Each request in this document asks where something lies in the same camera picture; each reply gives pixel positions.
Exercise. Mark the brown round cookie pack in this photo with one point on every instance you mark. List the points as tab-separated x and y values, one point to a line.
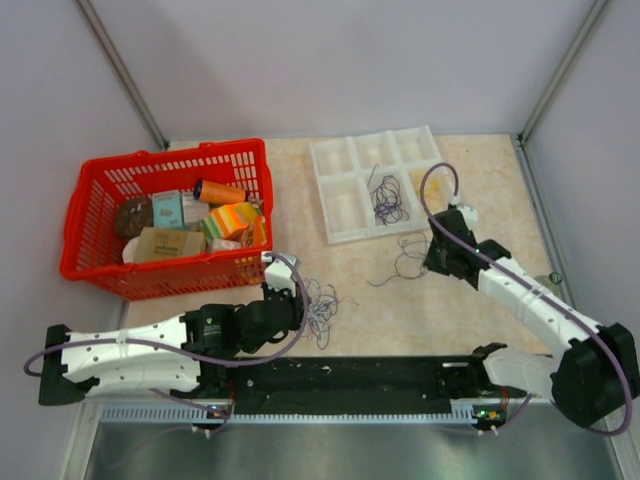
133	216

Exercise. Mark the orange cylinder can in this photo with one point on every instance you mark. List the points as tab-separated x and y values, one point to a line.
218	194

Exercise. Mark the clear plastic bottle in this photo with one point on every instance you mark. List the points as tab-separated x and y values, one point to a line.
553	278

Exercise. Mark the grey white box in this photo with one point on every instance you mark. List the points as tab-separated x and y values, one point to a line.
193	211

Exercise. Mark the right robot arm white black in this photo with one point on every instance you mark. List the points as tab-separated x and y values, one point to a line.
590	371

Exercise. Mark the white compartment organizer tray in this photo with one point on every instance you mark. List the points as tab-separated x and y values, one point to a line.
370	185

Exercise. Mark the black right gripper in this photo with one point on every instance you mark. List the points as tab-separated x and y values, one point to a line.
432	264

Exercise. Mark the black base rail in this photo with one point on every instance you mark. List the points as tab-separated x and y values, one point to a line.
346	385

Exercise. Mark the aluminium frame post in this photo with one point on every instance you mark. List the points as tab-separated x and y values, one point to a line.
120	70
587	29

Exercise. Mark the rainbow striped box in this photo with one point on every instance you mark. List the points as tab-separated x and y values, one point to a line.
241	222

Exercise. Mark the aluminium frame post left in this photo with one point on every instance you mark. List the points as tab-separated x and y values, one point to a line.
120	70

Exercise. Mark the brown cardboard box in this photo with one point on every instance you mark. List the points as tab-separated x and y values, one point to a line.
155	244

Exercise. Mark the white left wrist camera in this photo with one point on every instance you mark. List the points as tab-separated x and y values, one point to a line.
278	276

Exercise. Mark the red plastic basket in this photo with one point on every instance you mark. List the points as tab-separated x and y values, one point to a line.
92	252

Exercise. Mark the light blue box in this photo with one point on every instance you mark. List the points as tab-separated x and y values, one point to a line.
167	211

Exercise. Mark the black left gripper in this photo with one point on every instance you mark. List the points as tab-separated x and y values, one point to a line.
297	301

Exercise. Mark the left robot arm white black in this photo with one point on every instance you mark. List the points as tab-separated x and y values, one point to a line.
181	355

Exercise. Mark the aluminium frame post right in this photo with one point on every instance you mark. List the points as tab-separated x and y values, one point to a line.
587	29

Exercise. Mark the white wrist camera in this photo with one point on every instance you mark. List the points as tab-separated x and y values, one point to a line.
469	213
278	276

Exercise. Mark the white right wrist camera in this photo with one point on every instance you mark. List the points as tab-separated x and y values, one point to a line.
469	213

